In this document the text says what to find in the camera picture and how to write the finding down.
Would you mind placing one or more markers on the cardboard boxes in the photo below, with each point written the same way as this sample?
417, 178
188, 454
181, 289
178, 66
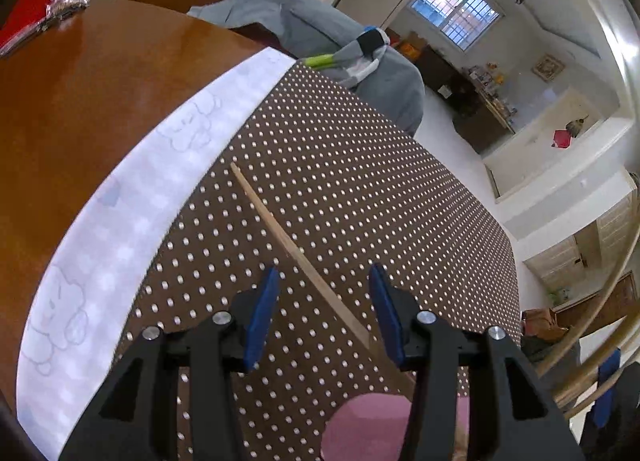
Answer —
410, 43

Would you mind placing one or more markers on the clutter on desk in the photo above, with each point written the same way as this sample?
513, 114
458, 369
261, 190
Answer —
492, 91

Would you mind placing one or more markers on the dark wooden desk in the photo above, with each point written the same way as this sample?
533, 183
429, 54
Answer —
475, 126

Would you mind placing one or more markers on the bundle of wooden chopsticks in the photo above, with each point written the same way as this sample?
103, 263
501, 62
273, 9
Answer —
607, 286

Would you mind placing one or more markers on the pink cup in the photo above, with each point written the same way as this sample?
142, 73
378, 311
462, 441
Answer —
365, 426

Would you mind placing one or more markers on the dark wooden door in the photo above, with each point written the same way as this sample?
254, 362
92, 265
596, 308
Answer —
622, 296

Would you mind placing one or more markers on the white door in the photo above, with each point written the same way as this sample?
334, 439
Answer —
545, 141

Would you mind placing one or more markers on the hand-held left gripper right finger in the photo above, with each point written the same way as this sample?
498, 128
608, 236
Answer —
387, 313

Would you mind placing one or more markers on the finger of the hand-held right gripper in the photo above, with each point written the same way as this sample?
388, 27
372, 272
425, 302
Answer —
607, 386

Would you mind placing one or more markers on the grey jacket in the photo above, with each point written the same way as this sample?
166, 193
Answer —
310, 26

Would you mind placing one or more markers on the bamboo chopstick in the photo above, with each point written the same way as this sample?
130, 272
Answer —
295, 246

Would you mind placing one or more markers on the small framed wall picture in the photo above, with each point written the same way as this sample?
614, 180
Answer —
548, 67

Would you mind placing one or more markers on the red hanging door decoration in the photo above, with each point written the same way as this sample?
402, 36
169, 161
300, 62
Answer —
562, 138

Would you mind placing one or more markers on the brown polka dot tablecloth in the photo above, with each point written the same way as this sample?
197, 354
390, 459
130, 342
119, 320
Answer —
350, 181

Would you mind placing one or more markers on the white patterned table runner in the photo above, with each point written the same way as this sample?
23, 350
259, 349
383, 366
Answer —
150, 201

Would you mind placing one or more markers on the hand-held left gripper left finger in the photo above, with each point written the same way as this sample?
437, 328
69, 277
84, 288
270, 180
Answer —
260, 316

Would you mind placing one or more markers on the white wall cabinet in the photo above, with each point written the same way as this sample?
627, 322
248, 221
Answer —
580, 246

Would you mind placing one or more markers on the clear packet of pens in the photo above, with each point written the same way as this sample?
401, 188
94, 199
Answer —
65, 3

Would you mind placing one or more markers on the barred window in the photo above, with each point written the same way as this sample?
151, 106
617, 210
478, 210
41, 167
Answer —
455, 8

